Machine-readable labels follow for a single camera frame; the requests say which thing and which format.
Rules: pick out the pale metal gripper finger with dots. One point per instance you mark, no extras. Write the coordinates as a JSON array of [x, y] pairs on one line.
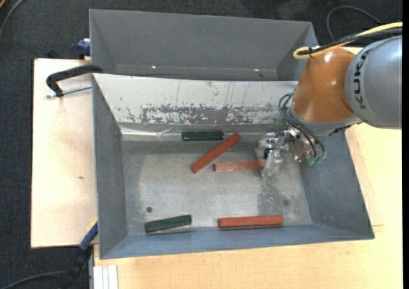
[[266, 144], [272, 163]]

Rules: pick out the grey metal bin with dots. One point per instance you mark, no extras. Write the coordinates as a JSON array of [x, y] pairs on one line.
[[198, 192]]

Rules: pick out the dark green flat block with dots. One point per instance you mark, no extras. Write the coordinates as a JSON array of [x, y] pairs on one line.
[[167, 223], [202, 135]]

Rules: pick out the red-brown flat block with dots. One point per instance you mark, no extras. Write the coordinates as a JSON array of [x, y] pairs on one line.
[[215, 153], [238, 165], [250, 222]]

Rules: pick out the pale wood flat board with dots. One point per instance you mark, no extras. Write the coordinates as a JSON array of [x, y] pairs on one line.
[[64, 160]]

